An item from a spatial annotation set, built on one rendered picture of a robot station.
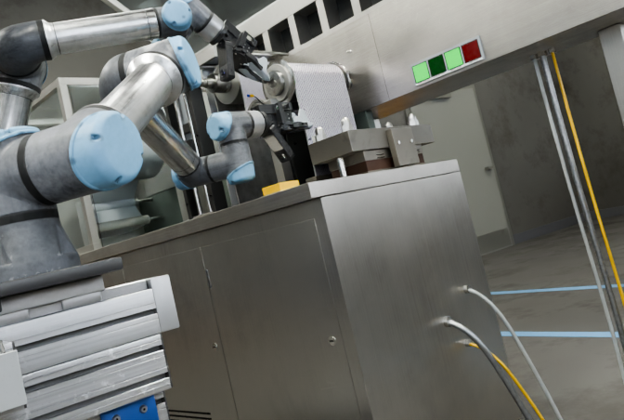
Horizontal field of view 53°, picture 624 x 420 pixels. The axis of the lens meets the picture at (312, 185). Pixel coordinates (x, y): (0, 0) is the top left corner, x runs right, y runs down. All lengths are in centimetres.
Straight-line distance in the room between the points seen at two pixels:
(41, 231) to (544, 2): 136
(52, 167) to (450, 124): 719
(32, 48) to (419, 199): 106
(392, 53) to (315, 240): 79
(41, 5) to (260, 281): 456
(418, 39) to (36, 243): 135
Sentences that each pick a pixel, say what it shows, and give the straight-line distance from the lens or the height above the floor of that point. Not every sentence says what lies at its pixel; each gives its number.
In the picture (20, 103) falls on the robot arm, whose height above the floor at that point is 126.
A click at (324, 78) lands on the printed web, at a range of 200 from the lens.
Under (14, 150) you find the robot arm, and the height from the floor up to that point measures 101.
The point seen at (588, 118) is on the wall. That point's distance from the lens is 969.
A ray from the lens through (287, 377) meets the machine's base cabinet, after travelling 170.
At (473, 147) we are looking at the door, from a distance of 818.
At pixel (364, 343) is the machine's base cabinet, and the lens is 152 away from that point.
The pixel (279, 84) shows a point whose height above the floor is 124.
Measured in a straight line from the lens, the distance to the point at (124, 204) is 265.
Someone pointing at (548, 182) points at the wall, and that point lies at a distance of 933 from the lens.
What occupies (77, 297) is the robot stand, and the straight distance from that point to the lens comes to 104.
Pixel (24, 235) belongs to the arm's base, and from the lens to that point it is 103.
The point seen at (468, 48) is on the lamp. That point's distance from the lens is 190.
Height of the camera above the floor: 79
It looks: 4 degrees up
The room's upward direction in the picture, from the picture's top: 13 degrees counter-clockwise
